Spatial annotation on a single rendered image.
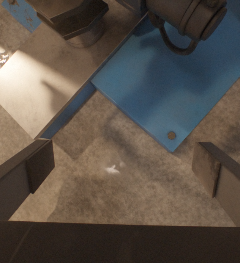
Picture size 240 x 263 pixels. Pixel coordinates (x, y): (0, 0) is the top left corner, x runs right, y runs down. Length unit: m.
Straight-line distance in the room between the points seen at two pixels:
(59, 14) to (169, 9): 0.28
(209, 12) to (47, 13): 0.40
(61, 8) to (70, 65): 0.41
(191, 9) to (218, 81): 0.46
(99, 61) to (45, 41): 0.30
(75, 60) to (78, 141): 0.40
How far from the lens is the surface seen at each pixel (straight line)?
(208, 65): 0.94
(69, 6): 0.57
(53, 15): 0.58
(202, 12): 0.53
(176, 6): 0.55
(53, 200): 1.07
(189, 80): 0.89
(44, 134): 0.98
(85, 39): 0.92
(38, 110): 0.94
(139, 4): 0.59
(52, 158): 0.17
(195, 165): 0.17
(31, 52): 1.08
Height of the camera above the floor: 0.92
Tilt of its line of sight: 79 degrees down
